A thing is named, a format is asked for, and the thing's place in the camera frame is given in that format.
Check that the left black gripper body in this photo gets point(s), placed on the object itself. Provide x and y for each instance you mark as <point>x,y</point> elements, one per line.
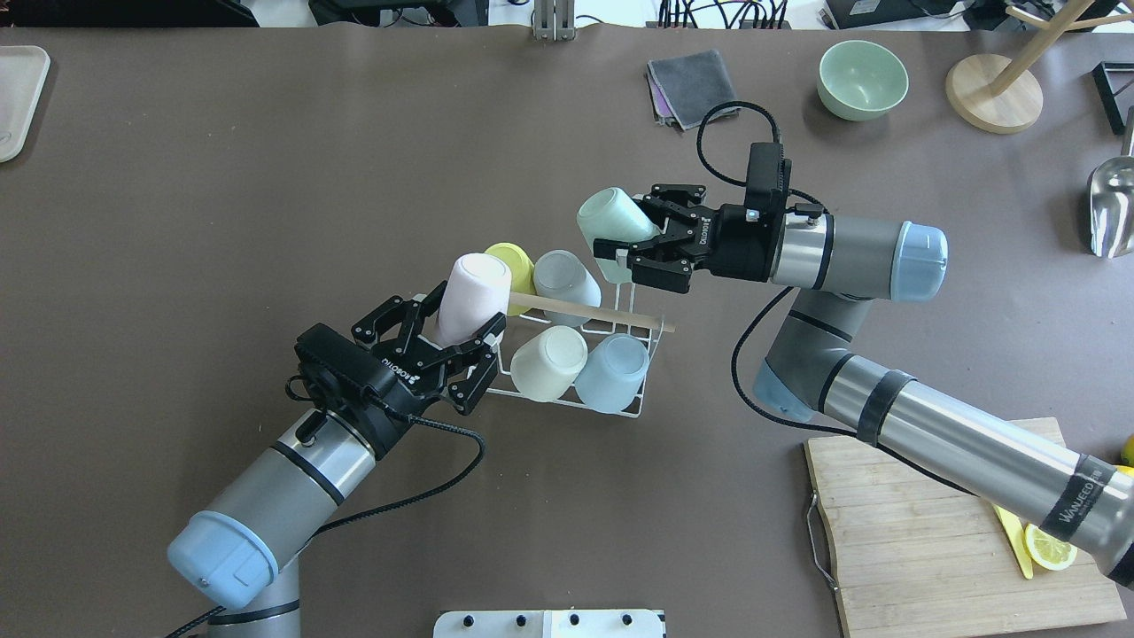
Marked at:
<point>400,383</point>

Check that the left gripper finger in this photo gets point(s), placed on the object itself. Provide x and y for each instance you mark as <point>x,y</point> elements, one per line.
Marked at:
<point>476,360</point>
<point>398,323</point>

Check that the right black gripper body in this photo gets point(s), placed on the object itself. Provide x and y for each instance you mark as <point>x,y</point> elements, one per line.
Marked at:
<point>733,252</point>

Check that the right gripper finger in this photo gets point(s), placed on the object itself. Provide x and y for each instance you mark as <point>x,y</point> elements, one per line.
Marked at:
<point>665,262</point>
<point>678,203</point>

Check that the green cup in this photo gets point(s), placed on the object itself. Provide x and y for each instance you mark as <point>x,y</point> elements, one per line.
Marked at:
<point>612,214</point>

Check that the pink cup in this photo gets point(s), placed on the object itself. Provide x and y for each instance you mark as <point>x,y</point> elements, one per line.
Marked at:
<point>478,289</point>

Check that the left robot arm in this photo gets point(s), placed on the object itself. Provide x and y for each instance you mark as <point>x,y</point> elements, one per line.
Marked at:
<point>242,551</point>

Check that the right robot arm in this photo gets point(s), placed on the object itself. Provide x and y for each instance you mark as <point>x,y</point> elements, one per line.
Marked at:
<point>877,341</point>

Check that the cream white cup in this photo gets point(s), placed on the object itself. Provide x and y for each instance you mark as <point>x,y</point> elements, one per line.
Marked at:
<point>544,368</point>

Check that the grey cup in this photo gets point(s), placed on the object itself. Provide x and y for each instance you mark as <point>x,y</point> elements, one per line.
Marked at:
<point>560,275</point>

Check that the yellow cup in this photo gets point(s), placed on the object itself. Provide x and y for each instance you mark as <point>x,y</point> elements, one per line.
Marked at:
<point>521,266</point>

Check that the light blue cup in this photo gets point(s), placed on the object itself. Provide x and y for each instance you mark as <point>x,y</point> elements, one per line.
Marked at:
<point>612,376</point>

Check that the pink cloth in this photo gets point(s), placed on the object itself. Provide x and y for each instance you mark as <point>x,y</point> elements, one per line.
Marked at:
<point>663,113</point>

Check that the grey cloth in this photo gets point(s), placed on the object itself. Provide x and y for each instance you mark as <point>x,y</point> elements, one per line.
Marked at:
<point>693,85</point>

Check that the green bowl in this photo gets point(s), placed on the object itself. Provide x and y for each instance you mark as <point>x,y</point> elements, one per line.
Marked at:
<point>861,81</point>

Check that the wooden mug tree stand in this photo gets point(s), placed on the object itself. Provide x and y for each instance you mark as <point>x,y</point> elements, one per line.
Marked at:
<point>999,95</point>

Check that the bamboo cutting board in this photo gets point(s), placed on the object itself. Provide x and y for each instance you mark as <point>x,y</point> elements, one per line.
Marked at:
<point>912,558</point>

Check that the metal scoop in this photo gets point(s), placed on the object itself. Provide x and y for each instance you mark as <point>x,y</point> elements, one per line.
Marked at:
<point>1110,195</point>

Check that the yellow plastic knife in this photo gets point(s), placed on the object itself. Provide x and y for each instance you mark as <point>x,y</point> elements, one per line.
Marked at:
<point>1014,531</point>

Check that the black glass rack tray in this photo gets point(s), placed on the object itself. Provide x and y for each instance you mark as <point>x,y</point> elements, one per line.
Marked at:
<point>1111,79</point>

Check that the lemon slice top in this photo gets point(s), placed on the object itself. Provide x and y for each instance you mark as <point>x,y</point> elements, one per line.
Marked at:
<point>1046,550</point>

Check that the yellow lemon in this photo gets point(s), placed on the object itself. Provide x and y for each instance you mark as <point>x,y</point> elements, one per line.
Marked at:
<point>1127,452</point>

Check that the beige tray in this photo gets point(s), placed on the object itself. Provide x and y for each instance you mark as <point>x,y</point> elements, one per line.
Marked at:
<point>23,74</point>

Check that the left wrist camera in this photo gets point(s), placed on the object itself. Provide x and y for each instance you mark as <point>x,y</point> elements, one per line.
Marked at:
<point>337,373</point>

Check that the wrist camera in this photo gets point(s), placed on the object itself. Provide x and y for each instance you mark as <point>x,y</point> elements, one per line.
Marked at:
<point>767,180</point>
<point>337,373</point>

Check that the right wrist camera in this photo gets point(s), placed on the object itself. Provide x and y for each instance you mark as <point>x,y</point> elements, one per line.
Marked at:
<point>767,180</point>

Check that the white wire cup holder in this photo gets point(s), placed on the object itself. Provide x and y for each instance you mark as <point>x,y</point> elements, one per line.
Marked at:
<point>537,314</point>

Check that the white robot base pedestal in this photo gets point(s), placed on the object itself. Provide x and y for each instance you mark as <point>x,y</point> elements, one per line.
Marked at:
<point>552,623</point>

